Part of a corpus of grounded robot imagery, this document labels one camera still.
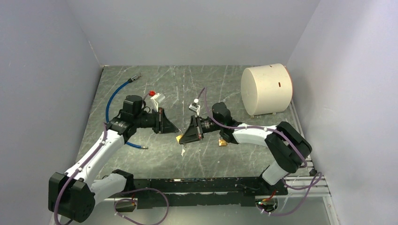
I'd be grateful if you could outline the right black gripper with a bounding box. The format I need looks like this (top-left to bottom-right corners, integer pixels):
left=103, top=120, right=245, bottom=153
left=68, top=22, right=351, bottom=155
left=179, top=114, right=223, bottom=143

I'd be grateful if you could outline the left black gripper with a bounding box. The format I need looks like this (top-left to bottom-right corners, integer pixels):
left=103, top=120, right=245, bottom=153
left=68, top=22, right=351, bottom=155
left=134, top=108, right=179, bottom=135

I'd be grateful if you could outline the small brass padlock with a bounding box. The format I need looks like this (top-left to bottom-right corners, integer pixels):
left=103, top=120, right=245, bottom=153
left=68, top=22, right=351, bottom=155
left=218, top=138, right=228, bottom=147

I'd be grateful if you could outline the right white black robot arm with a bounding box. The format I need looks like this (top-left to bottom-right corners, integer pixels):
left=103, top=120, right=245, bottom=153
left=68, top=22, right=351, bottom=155
left=178, top=102, right=312, bottom=195

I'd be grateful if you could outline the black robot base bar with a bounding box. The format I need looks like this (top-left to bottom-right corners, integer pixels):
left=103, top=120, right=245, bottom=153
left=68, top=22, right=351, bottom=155
left=112, top=177, right=288, bottom=209

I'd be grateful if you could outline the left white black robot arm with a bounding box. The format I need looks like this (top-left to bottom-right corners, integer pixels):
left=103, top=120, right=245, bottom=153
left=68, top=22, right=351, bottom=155
left=48, top=93, right=179, bottom=225

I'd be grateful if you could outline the cream cylindrical container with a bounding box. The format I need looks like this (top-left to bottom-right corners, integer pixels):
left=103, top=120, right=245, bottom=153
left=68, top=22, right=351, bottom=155
left=240, top=63, right=293, bottom=116

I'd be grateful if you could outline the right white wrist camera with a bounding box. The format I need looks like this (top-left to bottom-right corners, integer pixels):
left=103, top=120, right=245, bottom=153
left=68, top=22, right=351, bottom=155
left=189, top=98, right=201, bottom=116

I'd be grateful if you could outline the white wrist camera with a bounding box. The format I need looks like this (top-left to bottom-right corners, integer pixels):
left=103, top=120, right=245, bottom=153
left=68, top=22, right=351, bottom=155
left=149, top=90, right=166, bottom=111
left=189, top=98, right=201, bottom=116

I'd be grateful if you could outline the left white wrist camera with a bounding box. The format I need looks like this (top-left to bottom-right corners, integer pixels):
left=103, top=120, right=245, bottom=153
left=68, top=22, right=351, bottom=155
left=149, top=90, right=166, bottom=111

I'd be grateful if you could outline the blue cable with connectors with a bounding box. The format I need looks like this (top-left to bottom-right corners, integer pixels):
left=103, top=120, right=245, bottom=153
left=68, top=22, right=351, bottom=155
left=105, top=73, right=149, bottom=150

